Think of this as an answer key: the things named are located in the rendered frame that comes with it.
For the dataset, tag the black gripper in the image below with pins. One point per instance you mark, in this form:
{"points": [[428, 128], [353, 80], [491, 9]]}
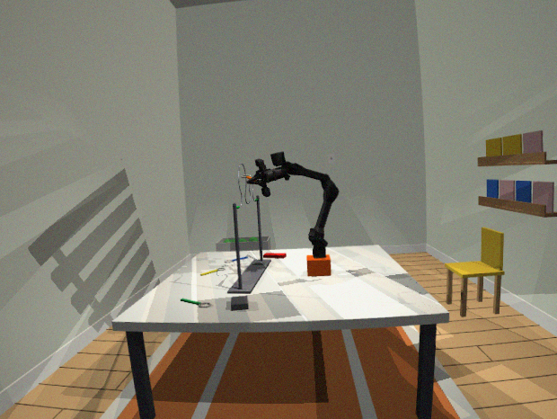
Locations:
{"points": [[266, 177]]}

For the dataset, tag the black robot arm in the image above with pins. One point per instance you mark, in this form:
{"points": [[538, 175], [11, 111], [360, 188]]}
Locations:
{"points": [[330, 194]]}

